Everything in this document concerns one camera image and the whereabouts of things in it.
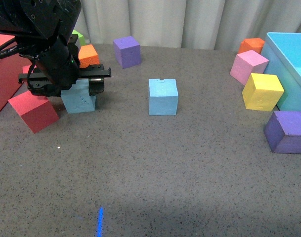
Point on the pink foam block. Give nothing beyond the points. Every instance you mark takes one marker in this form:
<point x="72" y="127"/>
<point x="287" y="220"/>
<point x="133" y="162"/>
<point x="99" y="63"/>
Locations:
<point x="246" y="63"/>

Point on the purple foam block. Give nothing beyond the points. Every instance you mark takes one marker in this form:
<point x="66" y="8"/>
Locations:
<point x="127" y="51"/>
<point x="283" y="132"/>

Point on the light blue foam block dented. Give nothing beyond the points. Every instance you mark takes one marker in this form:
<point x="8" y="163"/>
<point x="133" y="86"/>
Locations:
<point x="77" y="98"/>

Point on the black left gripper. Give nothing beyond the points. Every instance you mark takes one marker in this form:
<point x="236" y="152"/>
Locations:
<point x="57" y="68"/>

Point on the light blue foam block plain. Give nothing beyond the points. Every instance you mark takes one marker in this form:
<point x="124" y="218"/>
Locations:
<point x="163" y="97"/>

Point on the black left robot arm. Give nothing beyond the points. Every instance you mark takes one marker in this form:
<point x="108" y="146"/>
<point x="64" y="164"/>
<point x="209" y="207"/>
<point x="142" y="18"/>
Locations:
<point x="42" y="31"/>

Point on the orange foam block near green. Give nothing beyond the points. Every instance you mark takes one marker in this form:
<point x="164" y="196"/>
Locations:
<point x="88" y="56"/>

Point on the purple foam block in front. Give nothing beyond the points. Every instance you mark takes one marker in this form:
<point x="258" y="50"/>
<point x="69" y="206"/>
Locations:
<point x="283" y="132"/>

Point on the yellow foam block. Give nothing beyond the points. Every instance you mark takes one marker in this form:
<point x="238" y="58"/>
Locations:
<point x="262" y="92"/>

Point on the red plastic bin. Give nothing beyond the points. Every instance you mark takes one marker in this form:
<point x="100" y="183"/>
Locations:
<point x="10" y="68"/>

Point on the grey curtain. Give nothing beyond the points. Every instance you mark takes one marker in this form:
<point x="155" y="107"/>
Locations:
<point x="196" y="24"/>

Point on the bright red foam block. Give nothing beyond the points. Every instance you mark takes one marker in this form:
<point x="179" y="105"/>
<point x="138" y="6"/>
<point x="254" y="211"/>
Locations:
<point x="36" y="111"/>

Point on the purple foam block at back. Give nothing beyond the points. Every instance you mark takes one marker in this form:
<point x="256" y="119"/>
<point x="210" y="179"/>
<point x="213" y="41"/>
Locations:
<point x="127" y="51"/>

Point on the blue plastic bin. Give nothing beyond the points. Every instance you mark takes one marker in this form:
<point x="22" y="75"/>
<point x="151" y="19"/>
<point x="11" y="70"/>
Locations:
<point x="283" y="50"/>

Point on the orange foam block near bin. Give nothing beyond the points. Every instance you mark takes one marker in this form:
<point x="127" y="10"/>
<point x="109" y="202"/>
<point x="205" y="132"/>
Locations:
<point x="255" y="44"/>

